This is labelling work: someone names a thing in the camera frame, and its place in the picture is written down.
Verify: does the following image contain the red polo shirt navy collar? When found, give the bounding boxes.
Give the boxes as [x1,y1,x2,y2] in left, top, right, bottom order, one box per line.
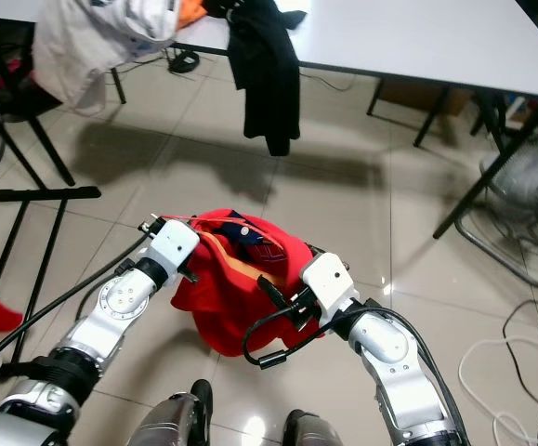
[171,207,325,359]

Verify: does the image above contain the orange cloth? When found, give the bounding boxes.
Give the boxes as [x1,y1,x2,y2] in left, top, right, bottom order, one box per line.
[177,0,209,29]

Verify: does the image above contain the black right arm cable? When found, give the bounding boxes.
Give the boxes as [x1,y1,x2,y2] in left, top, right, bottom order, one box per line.
[241,302,400,371]

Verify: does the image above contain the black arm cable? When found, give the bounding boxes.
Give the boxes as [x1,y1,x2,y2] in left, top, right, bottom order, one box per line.
[241,302,400,371]
[0,234,151,382]

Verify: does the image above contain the black shoe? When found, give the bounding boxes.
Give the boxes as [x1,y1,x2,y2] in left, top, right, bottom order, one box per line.
[166,48,203,76]

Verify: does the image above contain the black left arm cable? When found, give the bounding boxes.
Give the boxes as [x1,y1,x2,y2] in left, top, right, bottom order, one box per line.
[0,234,151,382]

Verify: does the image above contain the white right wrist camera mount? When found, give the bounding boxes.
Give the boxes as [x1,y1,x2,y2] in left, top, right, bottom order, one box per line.
[299,251,361,319]

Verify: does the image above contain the chrome garment rack black base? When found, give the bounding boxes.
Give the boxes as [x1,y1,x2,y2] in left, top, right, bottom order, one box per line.
[0,184,102,373]

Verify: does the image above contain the white floor cable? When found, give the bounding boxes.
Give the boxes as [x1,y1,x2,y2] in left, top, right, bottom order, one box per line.
[459,334,538,446]

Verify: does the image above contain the flat brown carton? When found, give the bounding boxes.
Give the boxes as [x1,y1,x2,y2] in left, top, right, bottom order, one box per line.
[375,76,455,117]

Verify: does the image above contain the white table black legs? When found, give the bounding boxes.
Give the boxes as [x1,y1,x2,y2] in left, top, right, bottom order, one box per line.
[0,0,538,241]

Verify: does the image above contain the beige jeans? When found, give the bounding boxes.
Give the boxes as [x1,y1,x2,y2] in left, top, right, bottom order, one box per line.
[32,0,181,117]

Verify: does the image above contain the robot left leg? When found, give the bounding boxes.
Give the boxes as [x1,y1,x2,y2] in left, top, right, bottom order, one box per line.
[129,379,214,446]

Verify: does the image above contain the red plastic hanger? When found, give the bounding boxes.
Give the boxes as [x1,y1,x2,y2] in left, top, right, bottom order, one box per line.
[160,214,256,230]

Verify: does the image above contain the black floor fan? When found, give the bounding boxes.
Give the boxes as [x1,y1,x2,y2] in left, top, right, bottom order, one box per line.
[436,130,538,289]

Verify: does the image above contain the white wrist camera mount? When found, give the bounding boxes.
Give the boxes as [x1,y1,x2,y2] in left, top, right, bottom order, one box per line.
[140,219,203,280]
[299,251,361,319]

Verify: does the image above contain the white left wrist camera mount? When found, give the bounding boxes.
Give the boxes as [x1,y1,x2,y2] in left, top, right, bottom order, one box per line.
[140,219,203,280]

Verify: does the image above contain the black fan power cord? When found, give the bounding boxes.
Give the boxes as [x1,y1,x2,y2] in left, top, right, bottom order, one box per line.
[501,279,538,347]

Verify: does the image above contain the black garment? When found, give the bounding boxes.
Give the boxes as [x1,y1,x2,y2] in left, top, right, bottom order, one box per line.
[203,0,302,157]

